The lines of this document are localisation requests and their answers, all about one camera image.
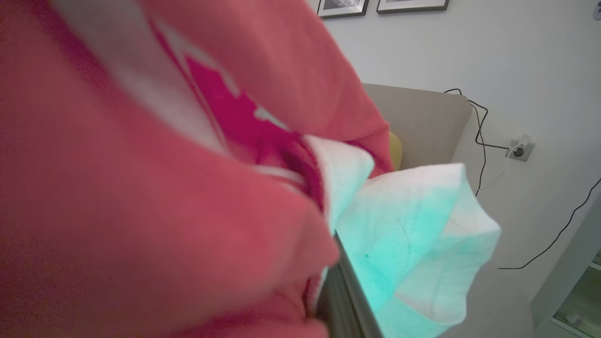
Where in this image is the grey cabinet with glass door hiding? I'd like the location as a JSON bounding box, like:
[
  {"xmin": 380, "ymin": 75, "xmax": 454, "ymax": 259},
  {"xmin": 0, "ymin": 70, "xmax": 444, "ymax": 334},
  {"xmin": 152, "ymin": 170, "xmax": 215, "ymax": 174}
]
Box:
[{"xmin": 530, "ymin": 195, "xmax": 601, "ymax": 338}]

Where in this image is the grey fabric sofa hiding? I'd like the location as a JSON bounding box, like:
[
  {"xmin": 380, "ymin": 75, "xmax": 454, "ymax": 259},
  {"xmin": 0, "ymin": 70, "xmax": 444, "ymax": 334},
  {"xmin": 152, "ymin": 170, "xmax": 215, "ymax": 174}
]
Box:
[{"xmin": 362, "ymin": 83, "xmax": 536, "ymax": 338}]

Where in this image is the red garment with white print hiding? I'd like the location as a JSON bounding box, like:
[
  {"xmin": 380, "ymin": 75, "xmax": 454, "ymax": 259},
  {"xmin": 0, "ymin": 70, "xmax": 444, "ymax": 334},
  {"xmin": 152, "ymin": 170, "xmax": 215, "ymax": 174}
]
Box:
[{"xmin": 0, "ymin": 0, "xmax": 395, "ymax": 338}]

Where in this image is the thin black cable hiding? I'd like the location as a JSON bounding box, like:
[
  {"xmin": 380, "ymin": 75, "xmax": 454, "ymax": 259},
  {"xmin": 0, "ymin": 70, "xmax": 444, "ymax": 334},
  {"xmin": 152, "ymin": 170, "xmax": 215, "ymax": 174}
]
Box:
[
  {"xmin": 497, "ymin": 177, "xmax": 601, "ymax": 271},
  {"xmin": 443, "ymin": 88, "xmax": 511, "ymax": 198}
]

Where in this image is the black framed picture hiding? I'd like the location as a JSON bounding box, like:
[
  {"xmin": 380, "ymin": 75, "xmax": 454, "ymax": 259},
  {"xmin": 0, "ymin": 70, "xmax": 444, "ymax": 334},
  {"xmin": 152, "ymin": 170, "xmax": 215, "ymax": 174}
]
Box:
[
  {"xmin": 376, "ymin": 0, "xmax": 450, "ymax": 15},
  {"xmin": 317, "ymin": 0, "xmax": 370, "ymax": 20}
]

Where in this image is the yellow cushion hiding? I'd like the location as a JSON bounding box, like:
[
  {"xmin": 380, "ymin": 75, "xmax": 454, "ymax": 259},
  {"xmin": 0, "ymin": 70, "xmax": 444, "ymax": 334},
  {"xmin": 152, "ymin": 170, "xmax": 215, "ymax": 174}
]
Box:
[{"xmin": 388, "ymin": 131, "xmax": 404, "ymax": 171}]

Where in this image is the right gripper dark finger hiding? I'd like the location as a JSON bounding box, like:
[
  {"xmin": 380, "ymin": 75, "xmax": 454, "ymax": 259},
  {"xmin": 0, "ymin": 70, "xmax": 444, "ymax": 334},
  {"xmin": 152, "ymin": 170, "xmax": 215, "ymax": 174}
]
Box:
[{"xmin": 316, "ymin": 234, "xmax": 385, "ymax": 338}]

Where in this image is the wall socket with white charger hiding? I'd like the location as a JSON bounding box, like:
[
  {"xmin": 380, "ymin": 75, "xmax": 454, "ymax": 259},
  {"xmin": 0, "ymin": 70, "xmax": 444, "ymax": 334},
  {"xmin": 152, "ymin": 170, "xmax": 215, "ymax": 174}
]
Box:
[{"xmin": 505, "ymin": 135, "xmax": 536, "ymax": 162}]

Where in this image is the thin white charger cable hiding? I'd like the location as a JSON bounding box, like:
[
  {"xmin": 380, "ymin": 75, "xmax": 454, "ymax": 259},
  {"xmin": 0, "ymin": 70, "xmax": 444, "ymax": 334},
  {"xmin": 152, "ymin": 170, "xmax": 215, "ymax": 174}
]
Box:
[{"xmin": 476, "ymin": 143, "xmax": 523, "ymax": 193}]

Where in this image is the white cloth garment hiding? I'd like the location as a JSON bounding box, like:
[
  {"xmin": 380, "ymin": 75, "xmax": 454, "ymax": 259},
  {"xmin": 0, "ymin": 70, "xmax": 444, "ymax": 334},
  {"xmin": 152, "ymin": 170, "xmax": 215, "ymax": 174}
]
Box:
[{"xmin": 303, "ymin": 135, "xmax": 502, "ymax": 338}]

